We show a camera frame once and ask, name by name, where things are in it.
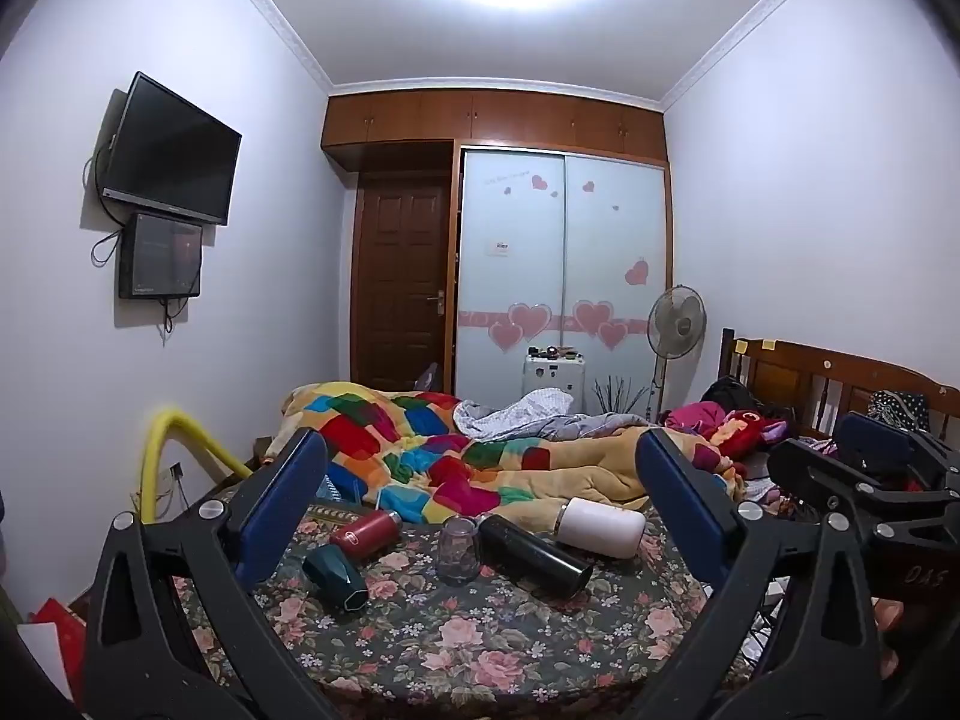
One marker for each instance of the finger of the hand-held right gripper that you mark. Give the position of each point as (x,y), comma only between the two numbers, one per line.
(874,436)
(832,476)

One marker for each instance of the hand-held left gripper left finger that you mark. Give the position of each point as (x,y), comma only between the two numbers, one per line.
(274,517)

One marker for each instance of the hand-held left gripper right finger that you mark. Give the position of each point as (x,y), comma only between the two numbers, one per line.
(679,514)

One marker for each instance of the clear glass cup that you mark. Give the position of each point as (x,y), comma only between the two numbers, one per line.
(459,551)

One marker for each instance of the white thermos cup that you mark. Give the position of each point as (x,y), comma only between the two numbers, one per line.
(602,527)

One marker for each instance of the dark green faceted cup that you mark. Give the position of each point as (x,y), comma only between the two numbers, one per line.
(337,577)

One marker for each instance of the person's right hand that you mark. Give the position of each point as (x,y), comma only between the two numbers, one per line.
(887,622)

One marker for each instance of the black dotted cloth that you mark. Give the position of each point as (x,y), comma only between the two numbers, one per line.
(900,405)

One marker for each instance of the wooden bed headboard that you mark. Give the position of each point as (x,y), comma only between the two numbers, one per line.
(825,379)

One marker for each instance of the red thermos bottle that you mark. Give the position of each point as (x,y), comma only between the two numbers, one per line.
(365,534)

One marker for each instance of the pink garment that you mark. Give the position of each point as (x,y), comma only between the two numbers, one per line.
(694,416)

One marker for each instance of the red plush toy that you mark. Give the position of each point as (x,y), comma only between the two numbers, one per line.
(746,427)

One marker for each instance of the yellow foam tube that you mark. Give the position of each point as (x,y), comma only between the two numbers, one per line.
(176,450)

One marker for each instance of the black bag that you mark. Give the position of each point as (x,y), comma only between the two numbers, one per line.
(731,394)

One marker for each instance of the dark dried twigs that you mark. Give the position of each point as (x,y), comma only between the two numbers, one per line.
(619,397)

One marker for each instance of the black thermos bottle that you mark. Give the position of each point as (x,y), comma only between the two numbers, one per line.
(534,556)

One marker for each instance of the white floor appliance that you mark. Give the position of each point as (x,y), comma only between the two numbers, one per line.
(553,375)

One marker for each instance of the black standing fan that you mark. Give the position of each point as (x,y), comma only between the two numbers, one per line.
(675,326)

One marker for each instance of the grey white checked cloth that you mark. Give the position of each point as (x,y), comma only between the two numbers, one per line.
(517,412)

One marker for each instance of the colourful patchwork blanket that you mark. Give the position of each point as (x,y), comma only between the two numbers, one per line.
(480,457)

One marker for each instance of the floral bed sheet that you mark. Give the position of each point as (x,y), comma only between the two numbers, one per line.
(480,637)

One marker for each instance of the red paper bag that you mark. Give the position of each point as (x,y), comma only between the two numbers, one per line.
(64,630)

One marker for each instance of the brown wooden door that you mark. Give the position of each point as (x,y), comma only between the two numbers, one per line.
(401,277)

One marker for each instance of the wardrobe with heart stickers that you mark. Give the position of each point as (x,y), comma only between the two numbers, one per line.
(562,262)

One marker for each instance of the wooden overhead cabinets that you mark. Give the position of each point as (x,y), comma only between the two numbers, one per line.
(495,120)

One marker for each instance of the small black wall monitor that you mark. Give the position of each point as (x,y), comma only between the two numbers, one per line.
(160,255)

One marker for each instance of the black wall television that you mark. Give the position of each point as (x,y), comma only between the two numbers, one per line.
(172,154)

